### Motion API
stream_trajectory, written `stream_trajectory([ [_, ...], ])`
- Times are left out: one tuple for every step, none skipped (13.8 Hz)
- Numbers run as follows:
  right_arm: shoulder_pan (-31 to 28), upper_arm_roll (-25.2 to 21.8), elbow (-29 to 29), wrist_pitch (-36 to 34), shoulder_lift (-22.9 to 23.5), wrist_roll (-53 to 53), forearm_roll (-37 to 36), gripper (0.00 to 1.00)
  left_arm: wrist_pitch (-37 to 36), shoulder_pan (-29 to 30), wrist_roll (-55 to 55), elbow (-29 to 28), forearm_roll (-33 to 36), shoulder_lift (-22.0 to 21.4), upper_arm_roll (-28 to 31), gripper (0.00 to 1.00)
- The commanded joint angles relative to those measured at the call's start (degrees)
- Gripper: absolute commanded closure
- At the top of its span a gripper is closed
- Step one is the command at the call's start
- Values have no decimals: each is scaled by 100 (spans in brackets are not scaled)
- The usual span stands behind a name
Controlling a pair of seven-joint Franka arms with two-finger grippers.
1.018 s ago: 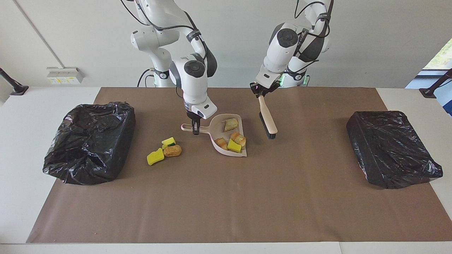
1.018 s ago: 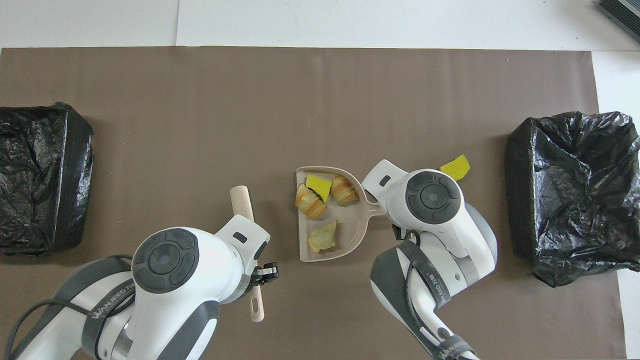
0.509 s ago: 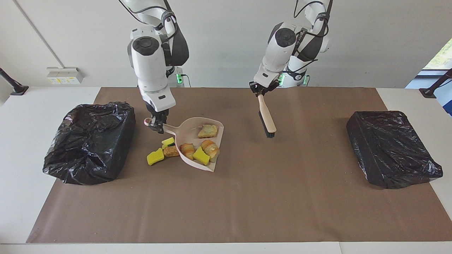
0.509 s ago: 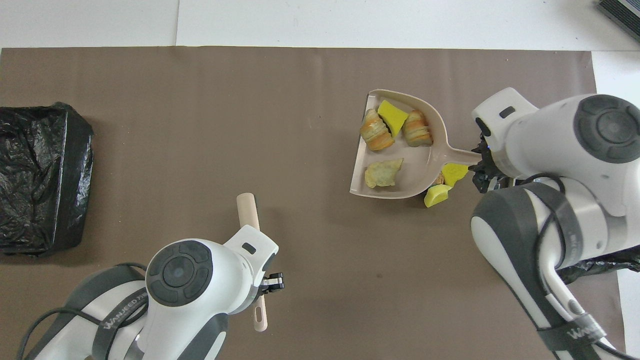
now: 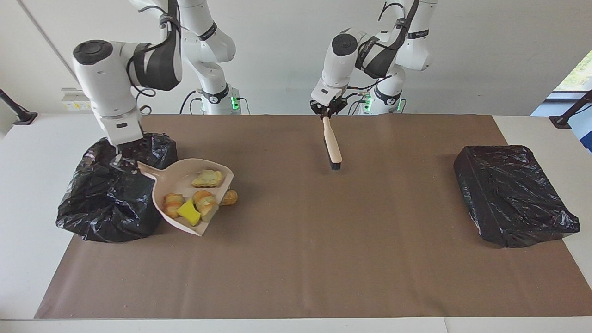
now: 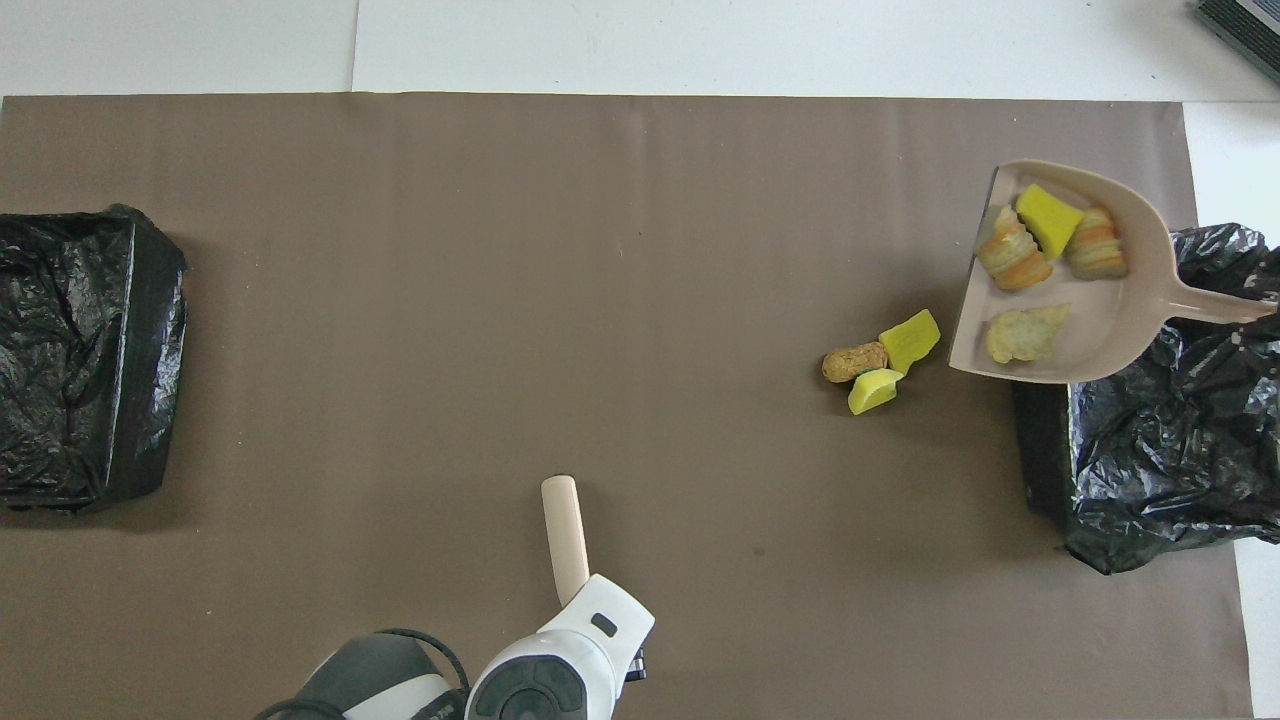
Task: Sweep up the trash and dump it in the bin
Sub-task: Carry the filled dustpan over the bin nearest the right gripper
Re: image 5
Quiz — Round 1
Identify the black clamp stand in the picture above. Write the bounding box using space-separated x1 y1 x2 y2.
549 89 592 129
0 89 38 126

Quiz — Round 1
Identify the brown paper table mat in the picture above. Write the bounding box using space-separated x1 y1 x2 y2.
35 114 592 320

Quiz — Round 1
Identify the black base cable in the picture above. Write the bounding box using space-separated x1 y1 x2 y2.
347 92 371 115
179 89 204 115

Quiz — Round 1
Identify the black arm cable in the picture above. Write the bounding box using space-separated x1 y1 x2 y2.
126 4 173 116
346 1 408 101

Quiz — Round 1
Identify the yellow sponge piece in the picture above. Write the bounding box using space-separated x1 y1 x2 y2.
177 199 201 226

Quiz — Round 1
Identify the small golden croissant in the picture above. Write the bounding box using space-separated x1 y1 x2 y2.
164 193 185 219

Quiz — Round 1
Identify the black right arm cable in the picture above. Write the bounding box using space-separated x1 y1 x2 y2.
126 4 173 116

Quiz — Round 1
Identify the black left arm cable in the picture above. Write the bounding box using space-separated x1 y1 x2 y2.
346 1 408 101

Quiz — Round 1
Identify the black bin with crumpled bag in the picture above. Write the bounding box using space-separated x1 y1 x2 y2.
56 133 179 243

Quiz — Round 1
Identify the large striped croissant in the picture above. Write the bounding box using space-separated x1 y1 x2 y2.
193 190 219 217

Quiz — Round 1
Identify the black left base cable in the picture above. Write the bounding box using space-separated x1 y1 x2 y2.
347 92 371 115

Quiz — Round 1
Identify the white wall socket box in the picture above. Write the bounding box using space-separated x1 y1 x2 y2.
61 88 110 111

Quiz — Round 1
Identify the pale pink plastic dustpan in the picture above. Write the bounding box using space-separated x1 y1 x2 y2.
137 158 234 237

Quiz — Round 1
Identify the black right base cable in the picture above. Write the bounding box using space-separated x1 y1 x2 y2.
179 89 204 115

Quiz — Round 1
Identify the black bin with taut bag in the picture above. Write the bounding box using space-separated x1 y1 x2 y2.
453 145 580 248

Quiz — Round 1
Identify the pale pastry piece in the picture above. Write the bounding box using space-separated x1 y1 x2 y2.
191 169 223 188

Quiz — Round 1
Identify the beige brush with black bristles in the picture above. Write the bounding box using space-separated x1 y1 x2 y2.
322 116 343 171

